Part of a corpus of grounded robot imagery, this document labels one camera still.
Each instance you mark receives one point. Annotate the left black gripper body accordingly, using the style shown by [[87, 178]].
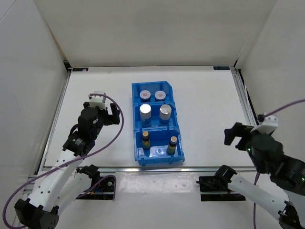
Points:
[[102, 114]]

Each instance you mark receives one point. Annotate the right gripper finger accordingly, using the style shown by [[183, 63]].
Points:
[[231, 134], [244, 133]]

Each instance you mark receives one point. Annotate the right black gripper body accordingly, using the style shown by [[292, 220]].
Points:
[[254, 161]]

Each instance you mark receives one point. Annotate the blue-white shaker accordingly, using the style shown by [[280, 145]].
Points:
[[145, 115], [165, 114]]

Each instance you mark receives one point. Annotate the yellow-label brown bottle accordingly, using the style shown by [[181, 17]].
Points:
[[172, 145], [145, 140]]

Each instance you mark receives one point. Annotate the dark spice jar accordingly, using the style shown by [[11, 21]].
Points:
[[145, 96], [160, 96]]

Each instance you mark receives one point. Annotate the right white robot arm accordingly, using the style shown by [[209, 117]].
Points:
[[289, 175]]

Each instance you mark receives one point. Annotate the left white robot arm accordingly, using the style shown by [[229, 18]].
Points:
[[66, 182]]

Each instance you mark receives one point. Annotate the left blue corner label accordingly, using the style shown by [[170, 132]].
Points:
[[80, 69]]

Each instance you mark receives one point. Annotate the blue corner label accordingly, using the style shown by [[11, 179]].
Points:
[[80, 69], [221, 68]]

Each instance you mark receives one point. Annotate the blue three-compartment plastic bin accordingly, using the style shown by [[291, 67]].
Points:
[[159, 134]]

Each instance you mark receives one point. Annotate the right blue corner label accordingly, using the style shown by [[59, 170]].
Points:
[[221, 68]]

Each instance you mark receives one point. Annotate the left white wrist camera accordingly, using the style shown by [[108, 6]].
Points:
[[97, 101]]

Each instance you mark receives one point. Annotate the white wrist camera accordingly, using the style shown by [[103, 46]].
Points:
[[97, 101], [266, 125]]

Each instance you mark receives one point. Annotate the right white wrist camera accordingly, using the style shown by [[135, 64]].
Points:
[[266, 125]]

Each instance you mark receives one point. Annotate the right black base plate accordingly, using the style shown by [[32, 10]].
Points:
[[213, 190]]

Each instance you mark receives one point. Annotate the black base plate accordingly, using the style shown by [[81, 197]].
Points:
[[213, 190], [105, 189]]

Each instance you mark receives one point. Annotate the right aluminium side rail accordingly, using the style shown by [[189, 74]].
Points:
[[246, 104]]

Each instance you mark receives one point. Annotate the aluminium side rail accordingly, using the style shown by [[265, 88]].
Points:
[[41, 164], [246, 104]]

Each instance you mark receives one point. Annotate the left aluminium side rail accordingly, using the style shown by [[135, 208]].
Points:
[[41, 164]]

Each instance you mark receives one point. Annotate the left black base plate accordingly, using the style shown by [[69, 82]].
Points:
[[105, 189]]

